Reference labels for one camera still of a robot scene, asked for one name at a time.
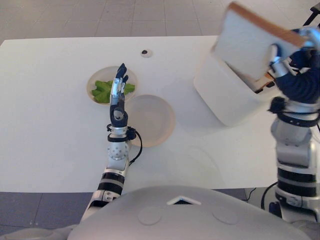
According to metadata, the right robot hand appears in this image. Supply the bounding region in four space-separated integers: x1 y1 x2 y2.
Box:
268 24 320 104

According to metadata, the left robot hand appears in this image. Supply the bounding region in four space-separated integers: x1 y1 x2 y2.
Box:
107 63 130 136

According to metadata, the bread slice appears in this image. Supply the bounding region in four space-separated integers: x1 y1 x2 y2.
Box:
211 1 310 80

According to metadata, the green lettuce leaf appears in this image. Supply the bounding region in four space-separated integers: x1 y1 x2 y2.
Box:
90 79 137 104

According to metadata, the cream round plate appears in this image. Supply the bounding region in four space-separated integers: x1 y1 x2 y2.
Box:
124 94 177 149
86 65 139 107

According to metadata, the cream toaster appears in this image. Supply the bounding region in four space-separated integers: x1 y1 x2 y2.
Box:
192 52 279 127

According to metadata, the robot body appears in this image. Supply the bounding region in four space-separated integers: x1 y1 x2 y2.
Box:
65 184 312 240

